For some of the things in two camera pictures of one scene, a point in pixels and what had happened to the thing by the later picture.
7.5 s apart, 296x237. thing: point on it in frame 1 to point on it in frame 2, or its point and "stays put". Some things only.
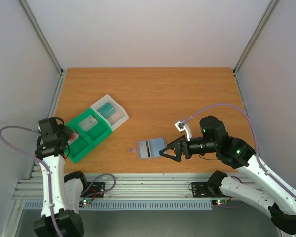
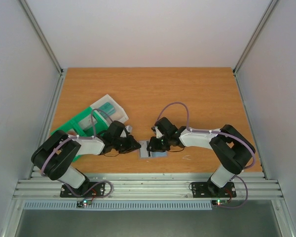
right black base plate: [205, 189] stays put
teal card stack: [106, 109] stays put
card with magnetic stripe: [144, 149] stays put
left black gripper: [68, 131] to [131, 147]
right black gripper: [183, 147] to [158, 143]
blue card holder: [149, 148] stays put
